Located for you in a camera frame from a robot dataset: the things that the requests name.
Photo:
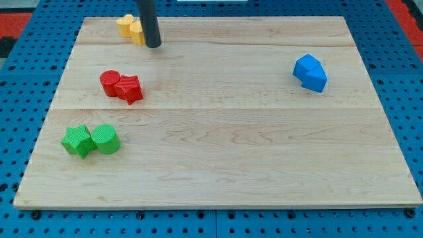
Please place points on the red cylinder block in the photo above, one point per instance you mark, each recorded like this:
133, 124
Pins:
108, 79

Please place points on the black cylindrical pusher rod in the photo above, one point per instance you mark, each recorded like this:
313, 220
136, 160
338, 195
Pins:
149, 23

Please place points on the blue pentagon block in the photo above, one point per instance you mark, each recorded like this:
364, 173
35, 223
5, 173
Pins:
315, 79

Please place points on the light wooden board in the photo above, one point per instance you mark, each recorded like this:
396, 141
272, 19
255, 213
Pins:
223, 123

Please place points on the green star block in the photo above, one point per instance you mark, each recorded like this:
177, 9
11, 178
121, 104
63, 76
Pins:
78, 141

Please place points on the red star block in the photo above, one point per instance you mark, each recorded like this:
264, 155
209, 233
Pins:
129, 89

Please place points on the blue cube block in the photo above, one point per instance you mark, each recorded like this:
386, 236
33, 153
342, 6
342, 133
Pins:
305, 64

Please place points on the green cylinder block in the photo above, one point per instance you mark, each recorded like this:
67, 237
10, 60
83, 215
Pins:
106, 139

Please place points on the yellow hexagon block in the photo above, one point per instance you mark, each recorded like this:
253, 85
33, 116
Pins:
136, 33

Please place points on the yellow heart block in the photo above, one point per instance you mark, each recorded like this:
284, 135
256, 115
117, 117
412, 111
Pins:
123, 24

